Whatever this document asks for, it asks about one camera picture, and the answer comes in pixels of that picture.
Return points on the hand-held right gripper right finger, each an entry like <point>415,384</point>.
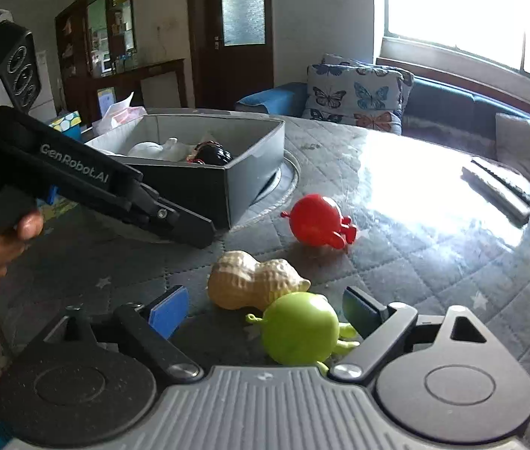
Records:
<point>357,310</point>

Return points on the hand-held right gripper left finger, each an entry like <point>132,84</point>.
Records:
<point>170,313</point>

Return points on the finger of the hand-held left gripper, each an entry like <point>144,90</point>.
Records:
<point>185,227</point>

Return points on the green pig toy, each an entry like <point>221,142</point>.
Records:
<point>300,333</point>

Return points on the beige peanut toy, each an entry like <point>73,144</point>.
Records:
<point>246,281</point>

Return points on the grey storage box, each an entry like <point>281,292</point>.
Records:
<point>246,168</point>

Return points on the grey quilted desktop cover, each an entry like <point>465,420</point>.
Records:
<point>410,253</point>

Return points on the dotted tissue box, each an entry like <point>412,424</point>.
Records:
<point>66,124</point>

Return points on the black toy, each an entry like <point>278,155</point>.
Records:
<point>213,153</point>

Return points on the white toy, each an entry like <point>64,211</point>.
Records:
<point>162,150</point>

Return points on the dark wooden display cabinet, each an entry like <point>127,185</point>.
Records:
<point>77,89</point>

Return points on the red pig toy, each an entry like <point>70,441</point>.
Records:
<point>314,220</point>

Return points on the pink tissue pack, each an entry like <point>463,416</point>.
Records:
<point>117,112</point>

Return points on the grey remote control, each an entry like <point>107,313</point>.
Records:
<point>494,192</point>

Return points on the dark wooden door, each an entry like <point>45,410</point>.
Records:
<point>204,33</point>

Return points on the black remote control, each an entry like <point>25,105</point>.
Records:
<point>506,176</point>

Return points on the butterfly print pillow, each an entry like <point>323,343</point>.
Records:
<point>356,96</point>

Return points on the blue sofa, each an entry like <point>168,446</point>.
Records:
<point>447,103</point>

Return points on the window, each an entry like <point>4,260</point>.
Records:
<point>457,4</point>

